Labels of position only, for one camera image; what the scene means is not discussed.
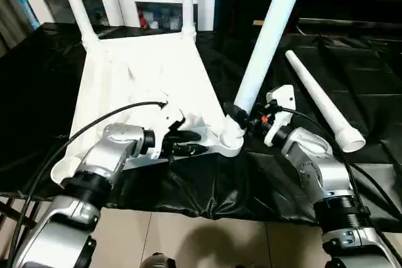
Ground white plastic table top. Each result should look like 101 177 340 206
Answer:
50 31 245 186

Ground white plastic table leg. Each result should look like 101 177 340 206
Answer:
284 50 367 154
55 0 101 48
234 0 310 115
181 0 198 39

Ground black glossy mat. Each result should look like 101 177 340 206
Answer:
0 21 402 234

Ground grey robot torso front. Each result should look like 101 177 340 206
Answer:
140 252 177 268

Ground black folding stand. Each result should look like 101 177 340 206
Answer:
0 195 43 242

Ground grey curtain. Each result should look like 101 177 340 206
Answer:
0 0 39 57

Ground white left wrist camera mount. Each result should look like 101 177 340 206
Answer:
146 101 187 161

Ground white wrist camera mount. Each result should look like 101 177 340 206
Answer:
146 101 187 161
263 84 297 149

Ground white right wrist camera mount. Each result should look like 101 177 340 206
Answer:
263 84 297 149

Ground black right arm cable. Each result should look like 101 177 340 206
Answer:
276 105 402 252

